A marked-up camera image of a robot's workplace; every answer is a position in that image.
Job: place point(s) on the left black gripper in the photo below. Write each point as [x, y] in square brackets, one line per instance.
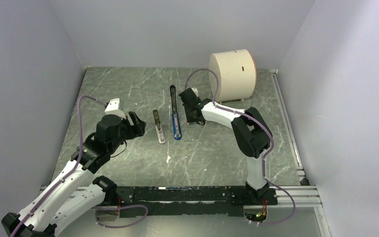
[137, 130]

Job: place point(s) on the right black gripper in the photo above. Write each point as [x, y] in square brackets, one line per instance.
[189, 119]

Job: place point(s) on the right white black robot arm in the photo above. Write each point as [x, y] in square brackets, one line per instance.
[252, 135]

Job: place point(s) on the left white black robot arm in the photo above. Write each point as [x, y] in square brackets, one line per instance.
[53, 210]

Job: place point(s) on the cream cylindrical drum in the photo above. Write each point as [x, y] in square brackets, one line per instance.
[234, 77]

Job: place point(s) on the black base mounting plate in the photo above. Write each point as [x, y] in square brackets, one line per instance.
[188, 200]

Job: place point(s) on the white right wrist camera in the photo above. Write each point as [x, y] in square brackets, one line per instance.
[195, 91]

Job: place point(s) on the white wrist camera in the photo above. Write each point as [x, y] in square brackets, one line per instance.
[195, 91]
[114, 108]

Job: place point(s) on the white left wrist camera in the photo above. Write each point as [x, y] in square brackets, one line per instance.
[114, 108]

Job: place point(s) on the aluminium rail frame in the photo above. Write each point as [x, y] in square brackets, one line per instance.
[294, 197]

